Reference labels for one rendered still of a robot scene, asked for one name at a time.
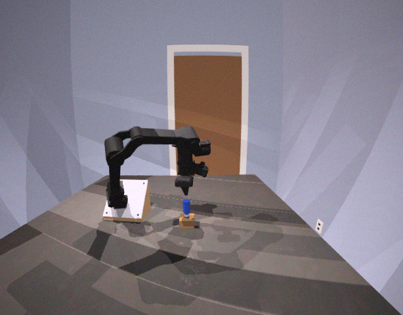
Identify blue marker cap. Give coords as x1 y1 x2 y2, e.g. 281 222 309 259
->
182 199 190 214

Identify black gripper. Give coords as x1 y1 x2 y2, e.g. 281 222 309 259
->
175 158 194 196

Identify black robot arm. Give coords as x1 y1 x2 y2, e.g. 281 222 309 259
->
104 126 211 209

